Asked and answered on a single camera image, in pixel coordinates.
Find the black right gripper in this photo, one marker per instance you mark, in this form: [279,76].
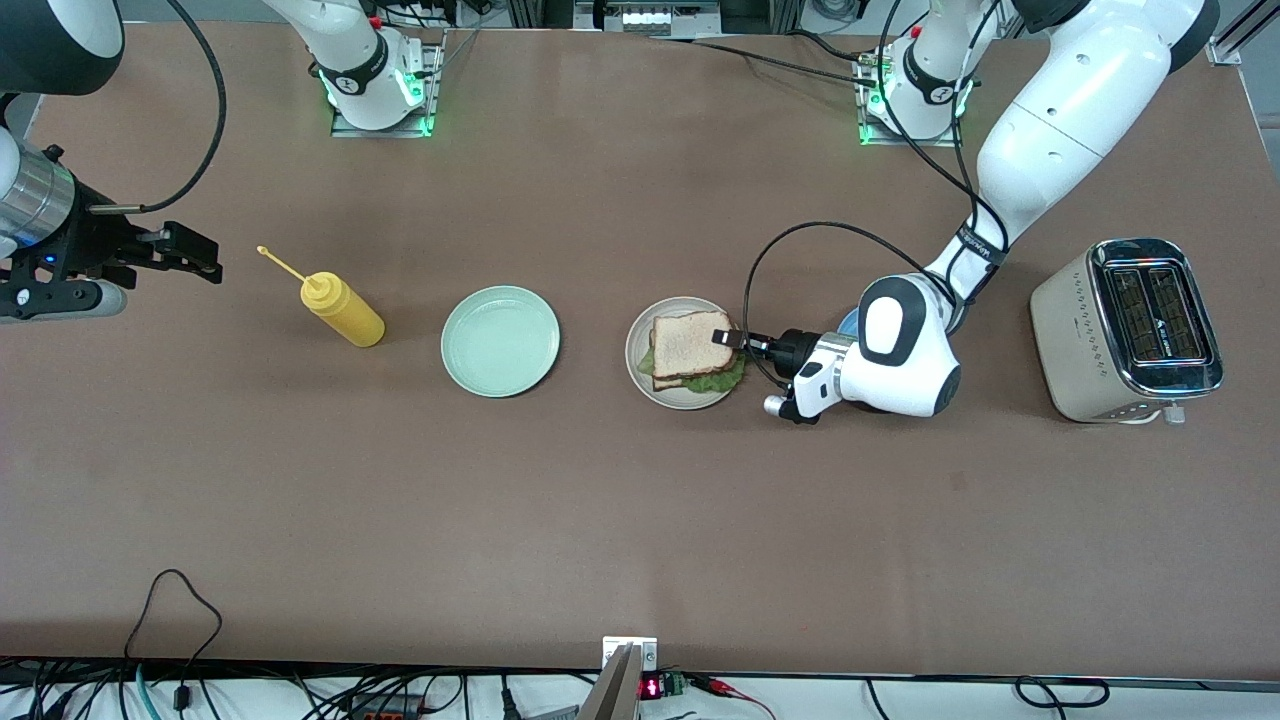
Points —
[98,244]

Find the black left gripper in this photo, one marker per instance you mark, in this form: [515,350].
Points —
[797,350]

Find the green lettuce leaf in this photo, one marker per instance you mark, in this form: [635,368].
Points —
[715,380]

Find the toasted bread slice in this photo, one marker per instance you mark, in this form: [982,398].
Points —
[665,383]
[690,345]

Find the yellow squeeze bottle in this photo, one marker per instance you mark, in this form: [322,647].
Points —
[345,315]

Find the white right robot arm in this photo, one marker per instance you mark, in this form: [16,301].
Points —
[50,40]

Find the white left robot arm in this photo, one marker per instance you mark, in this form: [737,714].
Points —
[1070,120]

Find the beige plate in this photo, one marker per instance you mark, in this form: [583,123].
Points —
[660,398]

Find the blue plate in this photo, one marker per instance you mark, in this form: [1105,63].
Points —
[848,322]

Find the green plate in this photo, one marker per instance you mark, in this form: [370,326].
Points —
[500,342]

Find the grey device with white lights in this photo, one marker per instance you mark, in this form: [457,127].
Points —
[645,18]

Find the beige toaster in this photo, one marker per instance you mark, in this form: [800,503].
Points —
[1075,340]

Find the red digit display module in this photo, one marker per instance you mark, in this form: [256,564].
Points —
[652,688]

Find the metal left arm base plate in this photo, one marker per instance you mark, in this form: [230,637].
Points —
[875,135]

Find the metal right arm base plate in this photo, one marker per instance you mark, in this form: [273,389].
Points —
[437,90]

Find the aluminium camera mount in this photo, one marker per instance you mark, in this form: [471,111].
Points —
[615,690]

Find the aluminium frame corner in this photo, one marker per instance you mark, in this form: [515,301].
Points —
[1225,50]

